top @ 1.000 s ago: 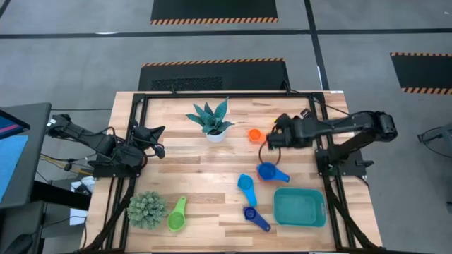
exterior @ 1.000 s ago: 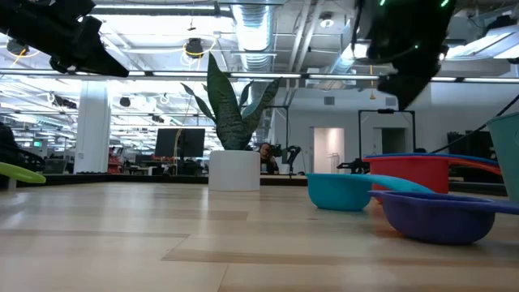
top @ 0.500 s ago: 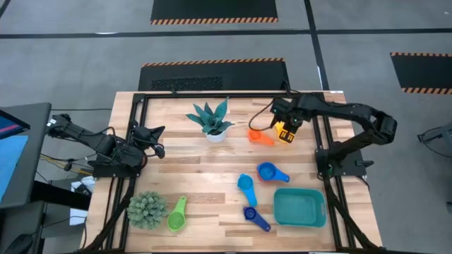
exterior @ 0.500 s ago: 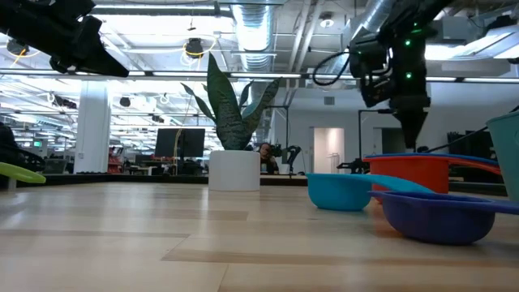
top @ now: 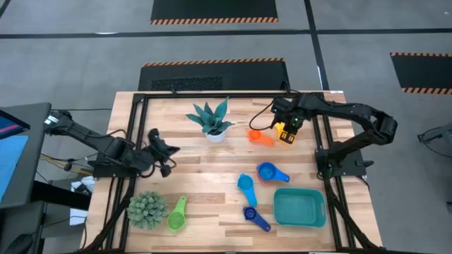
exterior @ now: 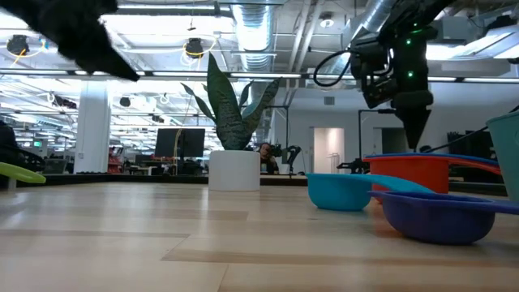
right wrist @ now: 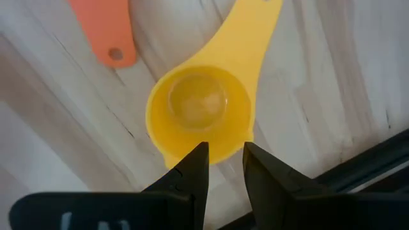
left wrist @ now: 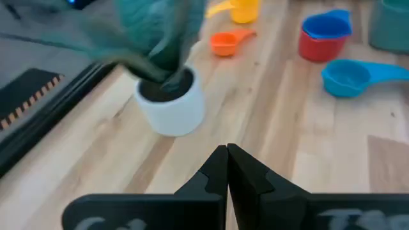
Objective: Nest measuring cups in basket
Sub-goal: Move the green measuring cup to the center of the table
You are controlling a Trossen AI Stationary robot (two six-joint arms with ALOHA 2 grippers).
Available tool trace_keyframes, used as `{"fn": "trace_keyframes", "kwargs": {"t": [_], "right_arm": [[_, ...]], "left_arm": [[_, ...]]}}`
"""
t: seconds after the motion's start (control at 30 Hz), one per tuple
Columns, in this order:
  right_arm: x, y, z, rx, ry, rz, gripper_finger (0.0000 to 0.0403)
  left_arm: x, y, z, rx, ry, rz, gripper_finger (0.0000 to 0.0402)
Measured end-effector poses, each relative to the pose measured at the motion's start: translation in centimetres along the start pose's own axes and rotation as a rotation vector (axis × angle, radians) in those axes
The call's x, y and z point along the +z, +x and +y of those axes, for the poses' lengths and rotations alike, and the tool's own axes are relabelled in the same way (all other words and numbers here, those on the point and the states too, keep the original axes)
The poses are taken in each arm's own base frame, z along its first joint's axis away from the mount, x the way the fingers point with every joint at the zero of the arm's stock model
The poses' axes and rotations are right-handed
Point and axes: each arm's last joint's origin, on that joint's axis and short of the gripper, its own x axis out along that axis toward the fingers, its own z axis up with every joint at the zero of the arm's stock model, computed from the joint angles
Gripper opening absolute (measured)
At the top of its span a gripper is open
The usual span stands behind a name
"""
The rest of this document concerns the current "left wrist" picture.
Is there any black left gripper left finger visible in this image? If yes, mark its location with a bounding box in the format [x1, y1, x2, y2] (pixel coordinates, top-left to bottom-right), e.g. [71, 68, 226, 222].
[61, 144, 229, 230]

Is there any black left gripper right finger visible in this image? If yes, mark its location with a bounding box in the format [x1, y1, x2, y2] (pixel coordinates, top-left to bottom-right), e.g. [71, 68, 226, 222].
[226, 142, 409, 230]

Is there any cyan measuring cup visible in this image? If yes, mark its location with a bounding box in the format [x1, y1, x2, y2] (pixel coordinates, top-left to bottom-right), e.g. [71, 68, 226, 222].
[320, 58, 409, 98]

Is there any red measuring cup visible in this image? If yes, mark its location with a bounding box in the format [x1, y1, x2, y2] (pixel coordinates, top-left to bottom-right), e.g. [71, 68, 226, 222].
[297, 28, 351, 63]

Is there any orange measuring cup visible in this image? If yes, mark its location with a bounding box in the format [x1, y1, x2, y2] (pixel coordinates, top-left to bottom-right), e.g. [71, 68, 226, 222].
[209, 29, 258, 58]

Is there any blue measuring cup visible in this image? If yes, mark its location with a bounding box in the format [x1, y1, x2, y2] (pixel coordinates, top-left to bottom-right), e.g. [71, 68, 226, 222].
[301, 8, 353, 40]

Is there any yellow measuring cup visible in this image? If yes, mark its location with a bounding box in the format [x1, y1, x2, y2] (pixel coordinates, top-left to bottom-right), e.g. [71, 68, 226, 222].
[205, 0, 261, 25]

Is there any white round plant pot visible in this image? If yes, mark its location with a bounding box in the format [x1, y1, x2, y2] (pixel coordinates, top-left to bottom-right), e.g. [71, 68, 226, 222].
[133, 65, 206, 138]

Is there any black orange-striped floor mat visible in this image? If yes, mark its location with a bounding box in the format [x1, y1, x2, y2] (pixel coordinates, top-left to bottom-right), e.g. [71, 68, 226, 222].
[0, 67, 65, 130]

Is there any green snake plant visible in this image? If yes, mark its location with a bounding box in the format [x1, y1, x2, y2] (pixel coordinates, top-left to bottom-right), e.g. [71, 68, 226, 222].
[41, 0, 207, 94]

